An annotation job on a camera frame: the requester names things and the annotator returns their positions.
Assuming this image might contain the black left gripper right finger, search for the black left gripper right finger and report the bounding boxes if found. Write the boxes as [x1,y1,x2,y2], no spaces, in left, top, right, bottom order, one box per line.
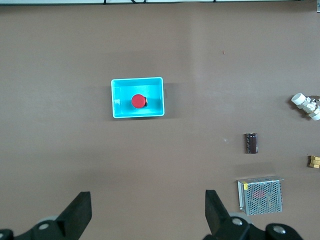
[203,189,305,240]

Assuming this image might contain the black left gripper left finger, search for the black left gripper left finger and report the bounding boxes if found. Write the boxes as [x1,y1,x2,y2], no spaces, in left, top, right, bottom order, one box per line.
[0,191,93,240]

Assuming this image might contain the red emergency stop button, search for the red emergency stop button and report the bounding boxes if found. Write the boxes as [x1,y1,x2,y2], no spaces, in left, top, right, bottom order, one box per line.
[130,93,149,110]

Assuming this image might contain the perforated metal power supply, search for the perforated metal power supply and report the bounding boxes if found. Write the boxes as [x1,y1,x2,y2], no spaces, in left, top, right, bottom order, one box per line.
[236,175,285,217]

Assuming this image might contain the dark cylindrical capacitor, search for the dark cylindrical capacitor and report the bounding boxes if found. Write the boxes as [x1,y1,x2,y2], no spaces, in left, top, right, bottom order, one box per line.
[244,132,259,154]

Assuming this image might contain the brass pipe fitting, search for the brass pipe fitting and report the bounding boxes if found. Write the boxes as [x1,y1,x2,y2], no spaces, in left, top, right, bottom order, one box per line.
[306,155,320,169]

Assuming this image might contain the turquoise plastic bin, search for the turquoise plastic bin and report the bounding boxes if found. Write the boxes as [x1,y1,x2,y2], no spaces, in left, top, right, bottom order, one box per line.
[110,76,167,119]

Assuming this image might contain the white PVC valve fitting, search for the white PVC valve fitting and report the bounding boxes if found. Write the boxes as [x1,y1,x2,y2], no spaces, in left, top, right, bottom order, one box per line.
[290,92,320,122]

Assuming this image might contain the black cable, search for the black cable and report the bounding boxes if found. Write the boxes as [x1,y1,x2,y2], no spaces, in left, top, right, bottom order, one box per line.
[103,0,149,5]

